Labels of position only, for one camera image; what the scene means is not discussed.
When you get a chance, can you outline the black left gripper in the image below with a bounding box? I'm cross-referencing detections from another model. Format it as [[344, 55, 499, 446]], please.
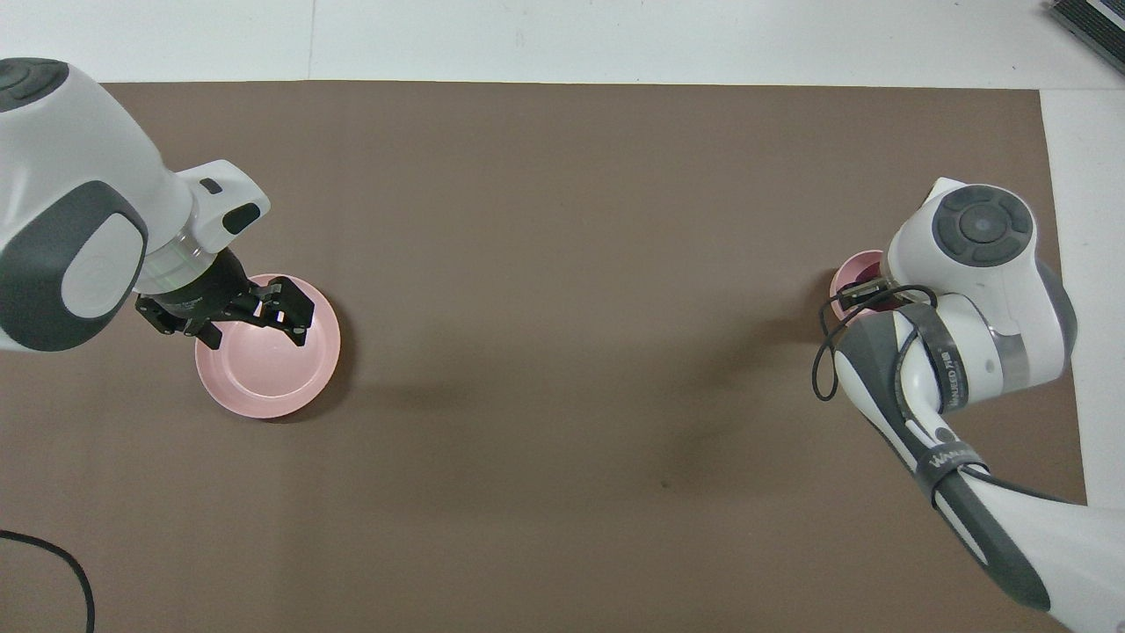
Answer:
[[134, 249, 316, 351]]

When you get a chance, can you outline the pink bowl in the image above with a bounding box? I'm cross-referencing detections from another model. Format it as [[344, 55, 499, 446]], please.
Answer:
[[830, 250, 894, 323]]

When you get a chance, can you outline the pink plate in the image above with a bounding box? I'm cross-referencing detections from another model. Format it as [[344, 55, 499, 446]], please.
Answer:
[[195, 273, 342, 420]]

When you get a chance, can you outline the brown table mat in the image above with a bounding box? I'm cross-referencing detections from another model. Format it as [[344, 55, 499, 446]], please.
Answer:
[[0, 81, 1091, 633]]

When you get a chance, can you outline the dark grey ribbed device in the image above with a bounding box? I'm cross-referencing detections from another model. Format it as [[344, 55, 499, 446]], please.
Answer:
[[1050, 0, 1125, 76]]

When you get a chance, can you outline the black loose cable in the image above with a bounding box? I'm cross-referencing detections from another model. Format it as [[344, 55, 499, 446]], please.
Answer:
[[0, 529, 96, 633]]

